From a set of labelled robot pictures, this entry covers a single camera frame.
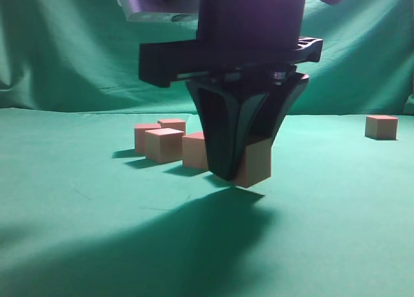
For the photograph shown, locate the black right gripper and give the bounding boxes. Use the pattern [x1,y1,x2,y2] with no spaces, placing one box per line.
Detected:
[138,0,323,181]

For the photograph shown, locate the pink wooden cube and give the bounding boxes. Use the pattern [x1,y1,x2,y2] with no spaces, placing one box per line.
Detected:
[144,128,184,164]
[182,131,208,171]
[134,123,161,155]
[365,115,398,140]
[231,136,272,188]

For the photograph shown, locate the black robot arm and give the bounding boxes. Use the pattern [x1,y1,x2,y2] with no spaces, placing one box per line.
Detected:
[138,0,323,181]

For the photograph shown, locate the green cloth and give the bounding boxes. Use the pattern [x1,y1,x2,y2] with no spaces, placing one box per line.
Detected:
[1,0,413,296]

